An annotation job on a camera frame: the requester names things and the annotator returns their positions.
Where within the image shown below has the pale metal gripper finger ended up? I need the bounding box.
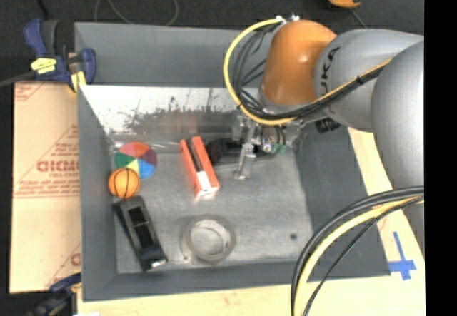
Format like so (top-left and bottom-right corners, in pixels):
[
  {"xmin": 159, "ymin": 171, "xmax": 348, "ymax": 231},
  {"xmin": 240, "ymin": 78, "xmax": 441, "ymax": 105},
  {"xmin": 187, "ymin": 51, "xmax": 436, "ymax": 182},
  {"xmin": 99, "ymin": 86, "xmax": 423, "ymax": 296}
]
[
  {"xmin": 233, "ymin": 145, "xmax": 248, "ymax": 180},
  {"xmin": 245, "ymin": 145, "xmax": 257, "ymax": 179}
]

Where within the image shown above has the dark brown rounded object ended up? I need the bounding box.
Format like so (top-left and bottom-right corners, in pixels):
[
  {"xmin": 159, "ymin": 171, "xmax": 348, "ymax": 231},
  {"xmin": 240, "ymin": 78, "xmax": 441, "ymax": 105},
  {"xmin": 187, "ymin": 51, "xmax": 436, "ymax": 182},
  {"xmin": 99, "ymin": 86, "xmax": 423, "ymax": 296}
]
[{"xmin": 205, "ymin": 138, "xmax": 247, "ymax": 166}]

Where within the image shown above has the orange and white box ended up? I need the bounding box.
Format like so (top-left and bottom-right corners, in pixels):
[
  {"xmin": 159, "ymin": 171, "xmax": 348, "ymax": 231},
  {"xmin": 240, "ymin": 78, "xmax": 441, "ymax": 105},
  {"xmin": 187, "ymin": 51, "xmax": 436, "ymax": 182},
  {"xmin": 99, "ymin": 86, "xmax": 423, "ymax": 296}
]
[{"xmin": 178, "ymin": 136, "xmax": 221, "ymax": 202}]

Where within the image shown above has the grey metal bin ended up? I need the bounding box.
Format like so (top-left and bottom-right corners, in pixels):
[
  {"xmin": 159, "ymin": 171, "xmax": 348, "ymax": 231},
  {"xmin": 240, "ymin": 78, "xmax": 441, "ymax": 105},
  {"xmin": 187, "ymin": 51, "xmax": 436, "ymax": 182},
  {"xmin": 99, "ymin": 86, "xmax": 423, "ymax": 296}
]
[{"xmin": 74, "ymin": 21, "xmax": 391, "ymax": 302}]

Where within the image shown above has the multicolour ball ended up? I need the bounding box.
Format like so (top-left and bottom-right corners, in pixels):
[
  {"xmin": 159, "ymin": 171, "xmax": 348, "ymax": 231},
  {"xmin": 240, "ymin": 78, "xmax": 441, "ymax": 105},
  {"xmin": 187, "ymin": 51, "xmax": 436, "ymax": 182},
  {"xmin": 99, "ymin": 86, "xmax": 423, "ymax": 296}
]
[{"xmin": 114, "ymin": 141, "xmax": 159, "ymax": 180}]

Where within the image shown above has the orange basketball toy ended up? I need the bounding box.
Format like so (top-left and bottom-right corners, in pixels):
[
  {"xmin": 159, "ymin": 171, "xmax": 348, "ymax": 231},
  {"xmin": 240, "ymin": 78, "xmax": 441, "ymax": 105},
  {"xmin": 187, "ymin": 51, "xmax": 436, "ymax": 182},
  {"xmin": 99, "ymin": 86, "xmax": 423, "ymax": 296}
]
[{"xmin": 107, "ymin": 167, "xmax": 141, "ymax": 200}]

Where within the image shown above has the brown cardboard board red print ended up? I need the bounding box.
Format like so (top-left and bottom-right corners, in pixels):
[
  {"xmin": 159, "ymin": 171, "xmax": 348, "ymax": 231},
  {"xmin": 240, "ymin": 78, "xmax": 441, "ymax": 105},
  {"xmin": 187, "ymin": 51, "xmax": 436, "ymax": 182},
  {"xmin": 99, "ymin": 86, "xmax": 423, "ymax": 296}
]
[{"xmin": 8, "ymin": 80, "xmax": 84, "ymax": 295}]

